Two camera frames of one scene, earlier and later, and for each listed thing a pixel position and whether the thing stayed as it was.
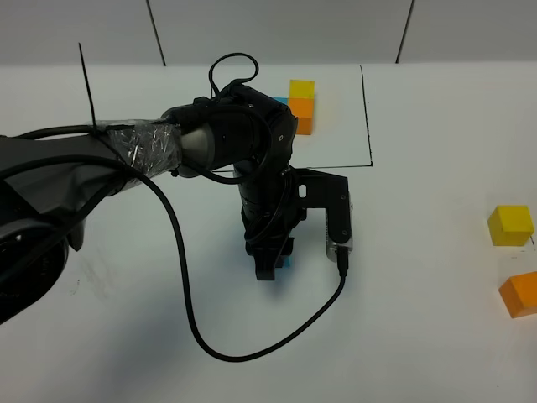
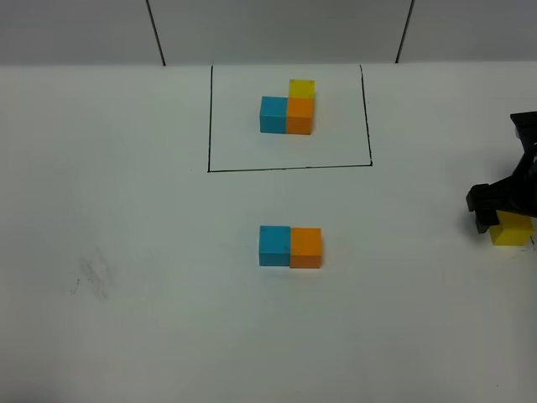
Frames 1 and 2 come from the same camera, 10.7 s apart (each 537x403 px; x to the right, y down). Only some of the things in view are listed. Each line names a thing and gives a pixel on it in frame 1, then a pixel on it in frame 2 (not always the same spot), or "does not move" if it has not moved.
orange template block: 304,109 does not move
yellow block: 510,225 does not move
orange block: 519,294 to 305,248
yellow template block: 301,88 does not move
